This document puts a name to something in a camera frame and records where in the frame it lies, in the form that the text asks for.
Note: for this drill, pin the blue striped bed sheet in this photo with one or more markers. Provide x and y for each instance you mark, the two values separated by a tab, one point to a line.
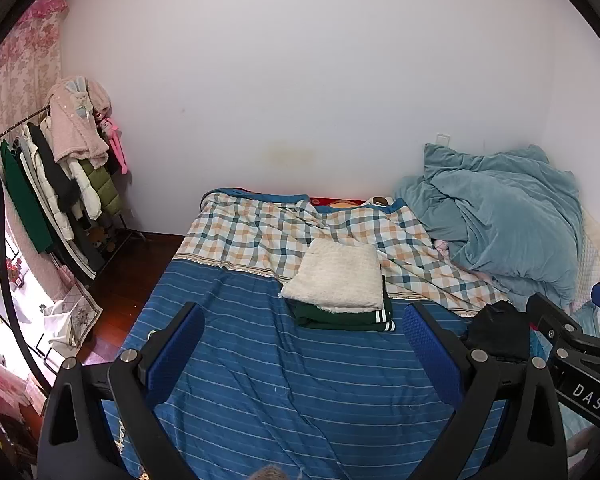
290	380

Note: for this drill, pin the pink doll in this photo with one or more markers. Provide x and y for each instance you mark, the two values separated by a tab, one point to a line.
116	145

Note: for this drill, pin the red pillow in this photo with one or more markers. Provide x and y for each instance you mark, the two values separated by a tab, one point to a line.
337	203

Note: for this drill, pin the green coat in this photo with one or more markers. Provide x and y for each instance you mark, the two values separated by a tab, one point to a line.
22	195

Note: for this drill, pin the teal duvet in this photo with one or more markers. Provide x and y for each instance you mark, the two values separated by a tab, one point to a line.
505	225

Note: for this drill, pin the olive puffer jacket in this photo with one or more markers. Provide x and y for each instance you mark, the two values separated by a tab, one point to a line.
102	190

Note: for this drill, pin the white fluffy garment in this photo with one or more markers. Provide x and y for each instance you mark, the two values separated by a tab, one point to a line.
337	277

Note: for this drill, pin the dark green striped-cuff garment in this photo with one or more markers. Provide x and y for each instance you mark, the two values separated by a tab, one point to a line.
330	319

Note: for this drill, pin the black coat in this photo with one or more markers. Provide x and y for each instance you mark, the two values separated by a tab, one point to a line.
55	175

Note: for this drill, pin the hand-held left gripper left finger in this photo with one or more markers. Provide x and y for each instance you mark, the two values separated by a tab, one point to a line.
172	355

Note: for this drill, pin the white wall socket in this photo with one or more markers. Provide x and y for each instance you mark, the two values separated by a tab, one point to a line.
443	140

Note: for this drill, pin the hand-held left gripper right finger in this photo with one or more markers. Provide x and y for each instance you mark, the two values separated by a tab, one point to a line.
435	355

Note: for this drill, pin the white embroidered cloth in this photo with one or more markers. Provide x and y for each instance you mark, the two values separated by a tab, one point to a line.
72	317

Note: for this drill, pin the metal clothes rack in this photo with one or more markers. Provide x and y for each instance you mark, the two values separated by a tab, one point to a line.
130	234

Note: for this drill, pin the black garment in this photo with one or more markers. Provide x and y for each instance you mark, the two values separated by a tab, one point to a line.
497	330

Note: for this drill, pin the plaid quilt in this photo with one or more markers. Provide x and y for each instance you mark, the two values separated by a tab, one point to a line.
260	235

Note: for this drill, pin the pink fluffy coat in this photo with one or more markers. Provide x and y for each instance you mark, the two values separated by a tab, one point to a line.
75	120

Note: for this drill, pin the white puffer jacket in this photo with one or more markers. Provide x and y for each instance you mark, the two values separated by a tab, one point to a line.
87	195

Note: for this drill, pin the pink floral curtain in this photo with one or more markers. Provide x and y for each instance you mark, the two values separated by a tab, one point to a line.
25	70

